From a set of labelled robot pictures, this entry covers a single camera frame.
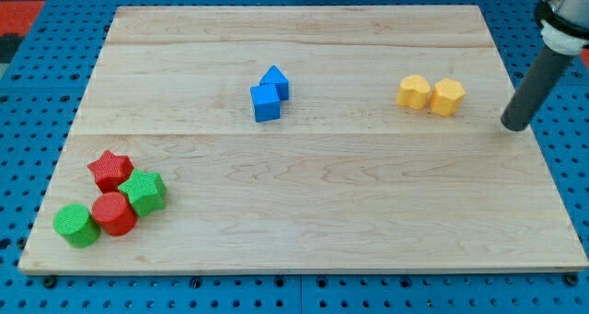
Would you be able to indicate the green cylinder block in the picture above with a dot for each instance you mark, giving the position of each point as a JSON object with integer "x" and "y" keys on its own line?
{"x": 76, "y": 226}

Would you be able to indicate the red cylinder block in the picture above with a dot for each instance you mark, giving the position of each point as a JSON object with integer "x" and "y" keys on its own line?
{"x": 114, "y": 214}

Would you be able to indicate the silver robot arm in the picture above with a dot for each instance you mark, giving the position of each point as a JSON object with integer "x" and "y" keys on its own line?
{"x": 563, "y": 25}

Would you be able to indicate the red star block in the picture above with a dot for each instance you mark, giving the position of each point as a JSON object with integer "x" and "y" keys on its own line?
{"x": 110, "y": 171}

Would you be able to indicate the green star block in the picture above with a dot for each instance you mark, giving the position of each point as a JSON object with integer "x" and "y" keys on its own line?
{"x": 145, "y": 192}

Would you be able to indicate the yellow hexagon block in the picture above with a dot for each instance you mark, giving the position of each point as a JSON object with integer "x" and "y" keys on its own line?
{"x": 447, "y": 97}

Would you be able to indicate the yellow heart block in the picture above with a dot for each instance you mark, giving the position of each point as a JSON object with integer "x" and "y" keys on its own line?
{"x": 413, "y": 92}

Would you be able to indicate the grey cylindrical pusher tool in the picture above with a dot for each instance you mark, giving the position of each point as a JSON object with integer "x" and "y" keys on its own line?
{"x": 542, "y": 76}

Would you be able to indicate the blue cube block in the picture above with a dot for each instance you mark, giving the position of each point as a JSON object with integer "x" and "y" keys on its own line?
{"x": 266, "y": 103}

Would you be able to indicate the wooden board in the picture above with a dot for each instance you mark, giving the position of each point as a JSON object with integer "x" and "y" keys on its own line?
{"x": 345, "y": 181}

